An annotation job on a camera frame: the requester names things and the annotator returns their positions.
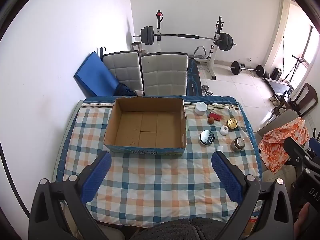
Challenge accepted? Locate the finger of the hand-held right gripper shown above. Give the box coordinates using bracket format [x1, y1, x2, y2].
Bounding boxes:
[283, 137, 313, 170]
[308, 138, 320, 156]

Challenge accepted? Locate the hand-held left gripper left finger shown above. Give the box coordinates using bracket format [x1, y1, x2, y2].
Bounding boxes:
[28, 151, 112, 240]

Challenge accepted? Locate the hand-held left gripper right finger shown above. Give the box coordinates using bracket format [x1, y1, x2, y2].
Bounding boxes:
[211, 151, 294, 240]

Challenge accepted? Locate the silver perforated-lid jar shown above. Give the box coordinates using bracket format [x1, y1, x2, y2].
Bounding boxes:
[230, 137, 246, 153]

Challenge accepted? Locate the black patterned round tin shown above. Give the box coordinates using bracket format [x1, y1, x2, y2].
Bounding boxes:
[199, 131, 215, 146]

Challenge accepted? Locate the gold round tin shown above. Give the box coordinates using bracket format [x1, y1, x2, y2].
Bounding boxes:
[226, 118, 238, 131]

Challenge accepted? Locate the cardboard box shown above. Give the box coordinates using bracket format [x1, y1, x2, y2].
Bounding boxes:
[103, 96, 188, 157]

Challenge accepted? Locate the white round jar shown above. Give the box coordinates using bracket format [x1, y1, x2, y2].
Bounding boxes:
[195, 102, 208, 116]

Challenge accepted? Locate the person's right hand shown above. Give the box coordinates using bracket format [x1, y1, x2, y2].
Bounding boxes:
[293, 203, 312, 240]

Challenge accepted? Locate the orange floral cloth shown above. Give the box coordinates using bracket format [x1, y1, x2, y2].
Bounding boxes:
[258, 118, 310, 175]

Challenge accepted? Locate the grey armchair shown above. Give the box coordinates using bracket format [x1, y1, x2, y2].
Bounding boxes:
[254, 109, 302, 142]

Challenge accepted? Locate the dark wooden curved chair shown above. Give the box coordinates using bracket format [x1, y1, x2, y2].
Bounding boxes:
[292, 83, 318, 117]

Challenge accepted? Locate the dark wooden stool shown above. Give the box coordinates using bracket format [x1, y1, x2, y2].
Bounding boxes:
[272, 90, 294, 117]

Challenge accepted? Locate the checked tablecloth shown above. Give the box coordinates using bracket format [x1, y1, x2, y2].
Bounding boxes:
[55, 96, 262, 227]

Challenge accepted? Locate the dark fuzzy clothing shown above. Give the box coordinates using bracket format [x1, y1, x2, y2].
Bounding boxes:
[129, 217, 227, 240]

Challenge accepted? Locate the black tripod stand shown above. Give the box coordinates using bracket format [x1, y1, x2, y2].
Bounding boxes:
[282, 36, 308, 83]

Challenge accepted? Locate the dark blue cloth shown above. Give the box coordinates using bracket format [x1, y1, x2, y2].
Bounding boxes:
[114, 82, 137, 97]

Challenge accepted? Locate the window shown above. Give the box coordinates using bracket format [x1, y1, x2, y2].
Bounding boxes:
[300, 24, 320, 68]

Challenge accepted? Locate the blue foam mat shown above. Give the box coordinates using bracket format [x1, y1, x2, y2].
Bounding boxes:
[73, 51, 120, 97]

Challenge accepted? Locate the short barbell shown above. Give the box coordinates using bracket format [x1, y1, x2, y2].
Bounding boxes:
[229, 60, 265, 77]

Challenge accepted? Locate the blue patterned bench pad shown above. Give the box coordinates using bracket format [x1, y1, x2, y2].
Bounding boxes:
[187, 58, 203, 96]

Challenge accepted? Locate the narrow grey padded chair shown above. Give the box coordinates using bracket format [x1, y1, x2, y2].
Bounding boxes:
[102, 51, 144, 97]

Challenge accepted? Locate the wide grey padded chair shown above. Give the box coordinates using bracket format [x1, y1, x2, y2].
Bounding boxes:
[140, 52, 189, 97]

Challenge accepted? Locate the grey curved exercise device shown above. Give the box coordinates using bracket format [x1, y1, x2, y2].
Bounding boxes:
[188, 45, 208, 59]

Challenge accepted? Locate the white bench press rack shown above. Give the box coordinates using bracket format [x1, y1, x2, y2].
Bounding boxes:
[154, 9, 227, 81]

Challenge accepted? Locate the long barbell with black plates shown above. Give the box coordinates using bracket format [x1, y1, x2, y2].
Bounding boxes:
[133, 26, 237, 52]

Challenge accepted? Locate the black cable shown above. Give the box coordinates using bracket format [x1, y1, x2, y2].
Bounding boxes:
[0, 141, 31, 217]

